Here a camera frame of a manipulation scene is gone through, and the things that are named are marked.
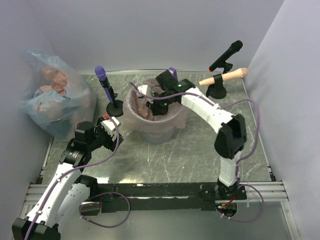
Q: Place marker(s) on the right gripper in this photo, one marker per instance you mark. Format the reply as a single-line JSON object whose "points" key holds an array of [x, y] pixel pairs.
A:
{"points": [[156, 110]]}

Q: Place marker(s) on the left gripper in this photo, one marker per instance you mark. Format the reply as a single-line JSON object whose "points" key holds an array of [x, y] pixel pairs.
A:
{"points": [[110, 144]]}

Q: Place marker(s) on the pink plastic trash bag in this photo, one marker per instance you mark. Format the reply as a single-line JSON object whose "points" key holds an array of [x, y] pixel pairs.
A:
{"points": [[138, 115]]}

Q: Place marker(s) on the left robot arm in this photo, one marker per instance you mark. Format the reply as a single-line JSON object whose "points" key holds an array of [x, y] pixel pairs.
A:
{"points": [[69, 187]]}

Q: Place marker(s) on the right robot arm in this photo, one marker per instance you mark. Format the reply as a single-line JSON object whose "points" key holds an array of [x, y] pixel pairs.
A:
{"points": [[230, 129]]}

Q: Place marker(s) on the grey plastic trash bin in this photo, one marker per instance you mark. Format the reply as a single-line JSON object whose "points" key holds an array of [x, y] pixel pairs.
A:
{"points": [[157, 138]]}

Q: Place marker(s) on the blue bag of pink bags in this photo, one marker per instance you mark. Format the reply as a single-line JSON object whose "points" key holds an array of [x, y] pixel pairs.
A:
{"points": [[57, 97]]}

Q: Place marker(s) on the purple metronome box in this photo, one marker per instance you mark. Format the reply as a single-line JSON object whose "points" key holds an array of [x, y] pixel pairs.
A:
{"points": [[173, 72]]}

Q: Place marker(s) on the purple microphone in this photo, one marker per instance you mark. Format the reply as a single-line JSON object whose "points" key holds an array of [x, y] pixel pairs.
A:
{"points": [[103, 79]]}

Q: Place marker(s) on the black microphone stand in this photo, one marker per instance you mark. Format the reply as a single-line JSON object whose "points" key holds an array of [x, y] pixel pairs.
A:
{"points": [[226, 67]]}

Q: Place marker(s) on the beige microphone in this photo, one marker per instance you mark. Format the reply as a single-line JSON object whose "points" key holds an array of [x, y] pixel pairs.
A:
{"points": [[240, 73]]}

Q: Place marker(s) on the black microphone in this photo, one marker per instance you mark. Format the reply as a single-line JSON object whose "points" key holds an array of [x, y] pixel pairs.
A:
{"points": [[234, 48]]}

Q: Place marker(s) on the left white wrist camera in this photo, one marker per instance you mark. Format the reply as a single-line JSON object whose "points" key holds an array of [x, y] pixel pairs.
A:
{"points": [[110, 123]]}

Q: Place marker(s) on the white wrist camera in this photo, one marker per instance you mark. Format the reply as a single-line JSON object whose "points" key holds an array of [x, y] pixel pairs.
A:
{"points": [[110, 123], [144, 90]]}

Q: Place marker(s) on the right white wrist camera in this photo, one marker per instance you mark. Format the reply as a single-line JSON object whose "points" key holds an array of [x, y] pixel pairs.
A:
{"points": [[144, 90]]}

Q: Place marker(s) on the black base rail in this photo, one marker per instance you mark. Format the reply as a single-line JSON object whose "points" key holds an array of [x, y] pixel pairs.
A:
{"points": [[114, 197]]}

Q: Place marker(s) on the aluminium frame rail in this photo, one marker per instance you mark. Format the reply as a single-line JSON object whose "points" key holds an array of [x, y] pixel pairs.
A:
{"points": [[269, 191]]}

